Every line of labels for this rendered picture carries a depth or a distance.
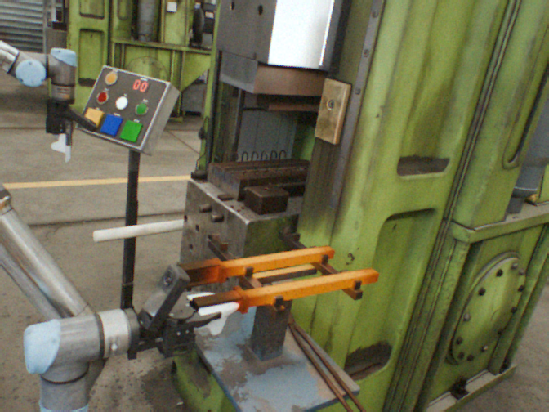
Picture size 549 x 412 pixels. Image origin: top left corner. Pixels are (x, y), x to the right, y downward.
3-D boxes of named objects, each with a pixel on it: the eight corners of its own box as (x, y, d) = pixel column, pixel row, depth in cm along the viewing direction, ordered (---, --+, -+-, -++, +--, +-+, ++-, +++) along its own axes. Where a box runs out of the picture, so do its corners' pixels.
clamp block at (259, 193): (258, 216, 152) (261, 196, 150) (243, 205, 158) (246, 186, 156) (287, 212, 160) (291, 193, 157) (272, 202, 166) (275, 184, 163)
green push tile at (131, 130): (134, 142, 182) (142, 124, 183) (119, 137, 185) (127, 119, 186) (137, 144, 184) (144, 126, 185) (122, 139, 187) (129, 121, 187)
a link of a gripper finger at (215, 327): (234, 324, 96) (189, 333, 91) (238, 298, 94) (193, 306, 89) (241, 334, 93) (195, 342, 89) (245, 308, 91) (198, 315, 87)
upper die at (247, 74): (252, 93, 148) (257, 61, 145) (219, 80, 162) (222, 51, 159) (348, 98, 174) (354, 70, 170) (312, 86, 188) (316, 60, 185)
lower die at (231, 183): (237, 201, 161) (240, 176, 158) (207, 180, 175) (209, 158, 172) (328, 190, 187) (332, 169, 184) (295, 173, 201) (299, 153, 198)
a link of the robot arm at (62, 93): (76, 84, 164) (75, 88, 157) (76, 97, 166) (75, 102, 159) (51, 81, 162) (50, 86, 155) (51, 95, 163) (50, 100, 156)
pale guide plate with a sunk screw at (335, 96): (333, 144, 140) (346, 84, 134) (313, 136, 147) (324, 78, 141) (339, 144, 142) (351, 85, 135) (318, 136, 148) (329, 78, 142)
